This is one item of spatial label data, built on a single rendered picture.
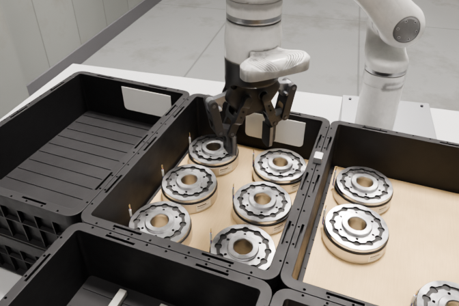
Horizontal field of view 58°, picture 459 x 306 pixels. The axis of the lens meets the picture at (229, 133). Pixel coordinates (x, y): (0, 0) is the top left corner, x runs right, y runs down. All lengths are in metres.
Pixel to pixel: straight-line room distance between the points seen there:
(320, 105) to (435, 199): 0.58
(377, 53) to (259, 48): 0.51
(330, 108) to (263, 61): 0.85
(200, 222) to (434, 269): 0.38
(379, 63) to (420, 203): 0.31
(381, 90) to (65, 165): 0.70
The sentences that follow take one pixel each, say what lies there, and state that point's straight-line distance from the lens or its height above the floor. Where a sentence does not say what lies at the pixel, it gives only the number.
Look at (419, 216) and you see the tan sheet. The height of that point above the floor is 0.83.
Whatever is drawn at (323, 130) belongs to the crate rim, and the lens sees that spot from 0.80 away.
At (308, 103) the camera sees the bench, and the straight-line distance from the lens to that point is 1.34.
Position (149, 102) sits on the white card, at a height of 0.89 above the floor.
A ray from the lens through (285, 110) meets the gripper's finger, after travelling 0.62.
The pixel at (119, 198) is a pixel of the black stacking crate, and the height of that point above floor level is 0.90.
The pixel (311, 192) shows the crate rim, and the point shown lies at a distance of 0.66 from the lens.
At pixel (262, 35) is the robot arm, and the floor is 1.18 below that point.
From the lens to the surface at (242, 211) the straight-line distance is 0.72.
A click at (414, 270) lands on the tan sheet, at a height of 0.83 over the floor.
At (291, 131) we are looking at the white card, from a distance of 0.86.
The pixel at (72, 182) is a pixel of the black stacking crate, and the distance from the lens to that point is 0.88.
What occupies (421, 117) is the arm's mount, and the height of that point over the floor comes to 0.79.
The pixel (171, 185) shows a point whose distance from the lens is 0.77.
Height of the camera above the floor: 1.38
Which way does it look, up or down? 35 degrees down
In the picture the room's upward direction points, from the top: straight up
